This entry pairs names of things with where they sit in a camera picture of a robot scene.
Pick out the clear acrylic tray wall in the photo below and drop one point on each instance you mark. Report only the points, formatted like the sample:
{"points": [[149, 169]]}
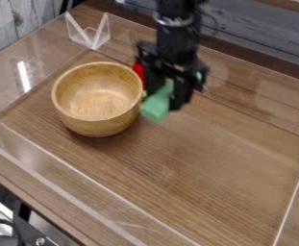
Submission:
{"points": [[84, 209]]}

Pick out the red plush strawberry toy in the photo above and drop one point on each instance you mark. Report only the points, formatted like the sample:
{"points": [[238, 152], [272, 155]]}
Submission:
{"points": [[139, 70]]}

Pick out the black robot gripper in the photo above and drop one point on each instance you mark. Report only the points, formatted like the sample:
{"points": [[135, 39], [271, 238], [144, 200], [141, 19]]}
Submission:
{"points": [[171, 58]]}

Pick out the brown wooden bowl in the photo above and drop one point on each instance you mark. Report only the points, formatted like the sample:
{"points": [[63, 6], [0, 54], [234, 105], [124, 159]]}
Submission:
{"points": [[97, 97]]}

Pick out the black table clamp mount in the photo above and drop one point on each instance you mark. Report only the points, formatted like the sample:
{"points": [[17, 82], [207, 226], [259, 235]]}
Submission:
{"points": [[31, 236]]}

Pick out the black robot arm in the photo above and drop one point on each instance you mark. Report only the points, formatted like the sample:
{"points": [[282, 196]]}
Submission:
{"points": [[176, 9]]}

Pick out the green rectangular block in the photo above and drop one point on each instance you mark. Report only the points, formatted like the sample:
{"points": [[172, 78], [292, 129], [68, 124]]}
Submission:
{"points": [[155, 107]]}

